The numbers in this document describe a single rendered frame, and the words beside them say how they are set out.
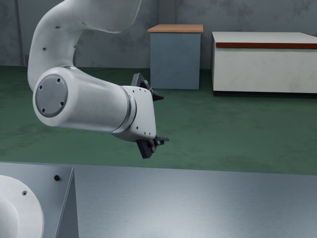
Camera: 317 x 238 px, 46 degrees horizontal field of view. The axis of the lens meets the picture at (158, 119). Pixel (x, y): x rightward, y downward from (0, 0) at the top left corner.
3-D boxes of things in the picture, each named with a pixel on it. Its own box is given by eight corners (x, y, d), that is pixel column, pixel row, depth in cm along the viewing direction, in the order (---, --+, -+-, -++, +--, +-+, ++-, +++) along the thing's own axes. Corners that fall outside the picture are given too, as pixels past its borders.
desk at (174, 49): (201, 72, 715) (203, 24, 690) (201, 89, 566) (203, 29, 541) (159, 71, 724) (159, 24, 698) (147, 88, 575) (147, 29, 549)
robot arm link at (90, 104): (76, 114, 66) (112, 141, 62) (17, 104, 55) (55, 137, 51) (98, 72, 65) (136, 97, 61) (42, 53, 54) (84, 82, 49)
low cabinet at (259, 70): (297, 73, 697) (302, 32, 675) (334, 100, 504) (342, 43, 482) (210, 72, 714) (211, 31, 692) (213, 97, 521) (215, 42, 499)
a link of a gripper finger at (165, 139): (140, 138, 75) (156, 140, 81) (141, 154, 74) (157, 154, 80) (154, 135, 73) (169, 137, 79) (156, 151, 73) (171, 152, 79)
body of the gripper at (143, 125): (94, 85, 68) (128, 95, 78) (99, 141, 66) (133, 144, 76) (129, 76, 65) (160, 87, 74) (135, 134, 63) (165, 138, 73)
